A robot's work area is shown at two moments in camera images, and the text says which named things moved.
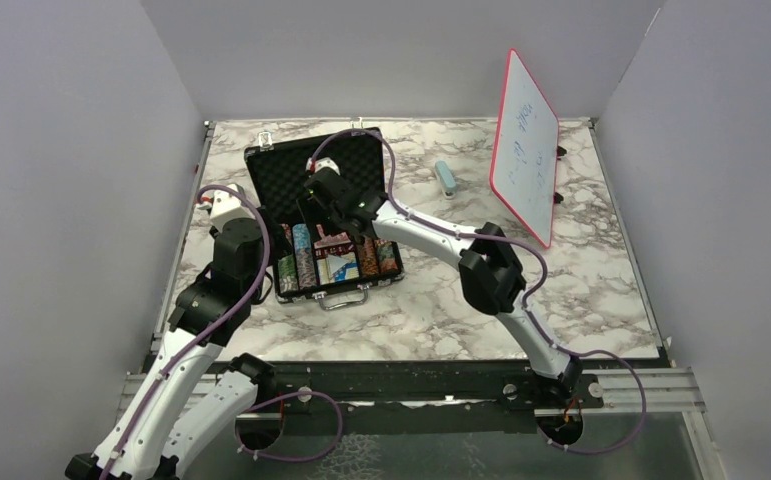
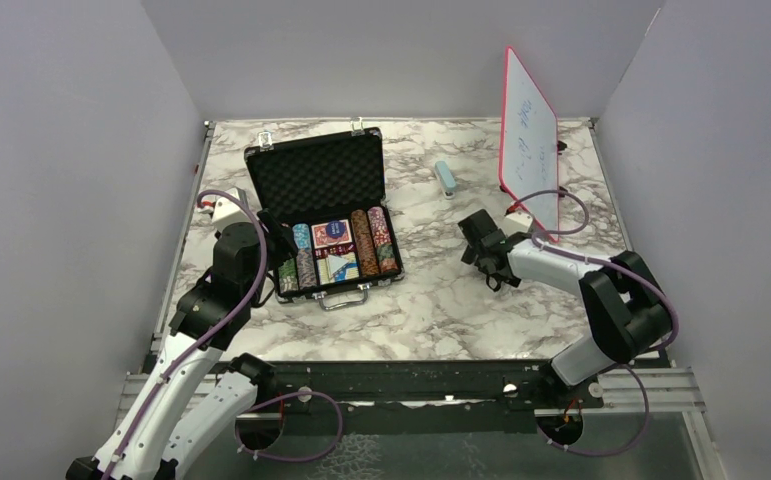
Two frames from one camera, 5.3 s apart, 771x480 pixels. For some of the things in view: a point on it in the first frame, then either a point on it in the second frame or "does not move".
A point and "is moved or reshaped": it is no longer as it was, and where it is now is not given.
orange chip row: [368, 256] does not move
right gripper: [313, 207] to [471, 256]
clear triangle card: [334, 263] does not move
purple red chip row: [387, 257] does not move
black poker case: [333, 258] does not move
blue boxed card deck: [348, 270] is moved or reshaped
